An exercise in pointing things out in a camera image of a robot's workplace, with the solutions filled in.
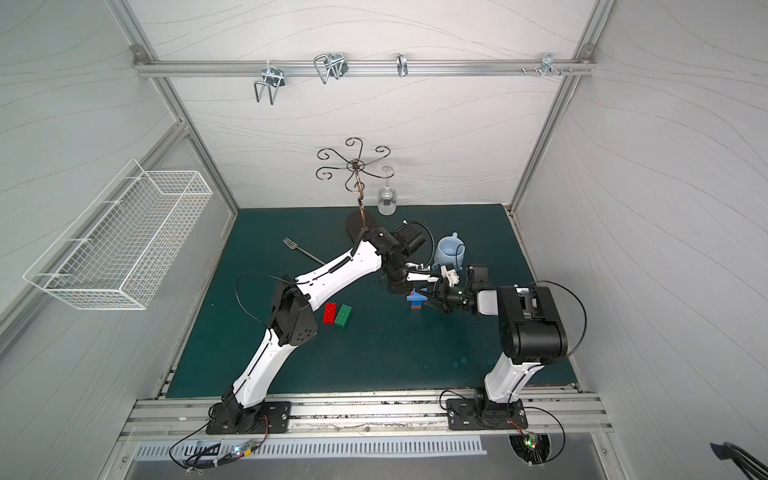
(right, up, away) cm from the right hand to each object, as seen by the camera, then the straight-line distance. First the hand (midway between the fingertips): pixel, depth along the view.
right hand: (420, 295), depth 91 cm
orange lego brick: (-1, -4, +1) cm, 4 cm away
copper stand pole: (-20, +39, -1) cm, 44 cm away
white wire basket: (-73, +15, -23) cm, 78 cm away
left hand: (-4, +4, -5) cm, 7 cm away
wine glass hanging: (-10, +31, +5) cm, 33 cm away
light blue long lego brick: (-2, 0, -3) cm, 4 cm away
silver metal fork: (-47, +15, +19) cm, 53 cm away
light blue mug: (+11, +13, +10) cm, 20 cm away
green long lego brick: (-24, -6, -1) cm, 25 cm away
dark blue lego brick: (-1, -2, -1) cm, 3 cm away
